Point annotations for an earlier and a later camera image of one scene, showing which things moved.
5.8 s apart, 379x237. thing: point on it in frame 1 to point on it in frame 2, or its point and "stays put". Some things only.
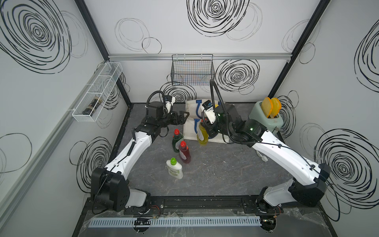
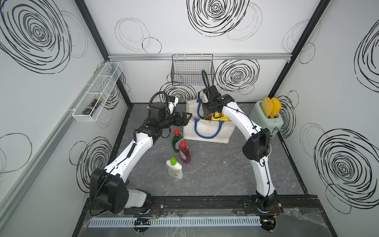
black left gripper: x=173 y=116 stays put
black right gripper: x=209 y=130 to x=206 y=111
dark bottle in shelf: x=91 y=108 stays put
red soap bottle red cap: x=184 y=152 stays put
